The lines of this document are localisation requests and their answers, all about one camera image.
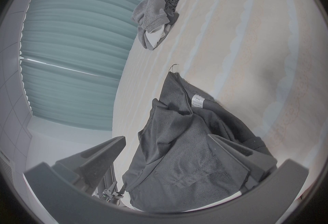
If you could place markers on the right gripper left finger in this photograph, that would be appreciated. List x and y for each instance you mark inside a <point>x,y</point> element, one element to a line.
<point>87,166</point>

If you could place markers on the grey garment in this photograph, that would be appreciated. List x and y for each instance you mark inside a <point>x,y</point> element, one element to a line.
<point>151,10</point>

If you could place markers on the blue-green curtain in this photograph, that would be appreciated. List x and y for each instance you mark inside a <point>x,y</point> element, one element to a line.
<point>71,94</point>
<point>76,12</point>

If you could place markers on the black shiny garment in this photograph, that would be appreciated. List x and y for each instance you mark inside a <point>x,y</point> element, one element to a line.
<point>170,0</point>

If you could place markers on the black T-shirt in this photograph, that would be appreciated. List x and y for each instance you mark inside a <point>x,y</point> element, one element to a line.
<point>179,153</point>

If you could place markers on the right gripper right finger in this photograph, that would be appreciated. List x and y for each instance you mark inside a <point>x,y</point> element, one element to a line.
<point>246,164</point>

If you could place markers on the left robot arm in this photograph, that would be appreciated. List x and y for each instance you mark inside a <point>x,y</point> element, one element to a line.
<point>110,193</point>

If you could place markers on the bed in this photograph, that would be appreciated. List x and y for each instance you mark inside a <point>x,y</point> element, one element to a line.
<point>243,25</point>

